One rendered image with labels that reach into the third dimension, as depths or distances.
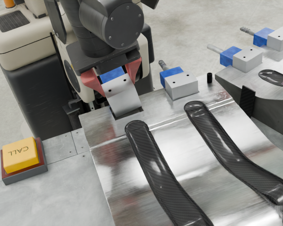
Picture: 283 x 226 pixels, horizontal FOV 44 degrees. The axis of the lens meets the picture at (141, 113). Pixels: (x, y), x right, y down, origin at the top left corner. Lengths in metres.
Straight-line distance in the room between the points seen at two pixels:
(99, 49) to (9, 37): 0.71
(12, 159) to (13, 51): 0.58
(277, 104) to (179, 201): 0.28
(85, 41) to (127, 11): 0.11
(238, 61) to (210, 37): 1.85
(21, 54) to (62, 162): 0.60
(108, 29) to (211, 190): 0.24
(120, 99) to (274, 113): 0.28
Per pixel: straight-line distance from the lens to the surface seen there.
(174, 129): 0.58
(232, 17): 2.85
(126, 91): 0.58
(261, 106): 0.70
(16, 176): 0.69
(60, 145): 0.73
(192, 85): 0.63
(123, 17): 0.42
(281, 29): 0.85
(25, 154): 0.69
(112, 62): 0.53
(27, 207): 0.66
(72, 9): 0.48
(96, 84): 0.55
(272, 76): 0.76
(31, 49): 1.22
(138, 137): 0.58
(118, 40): 0.43
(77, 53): 0.55
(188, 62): 2.34
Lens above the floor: 1.29
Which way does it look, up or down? 41 degrees down
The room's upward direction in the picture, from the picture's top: 10 degrees counter-clockwise
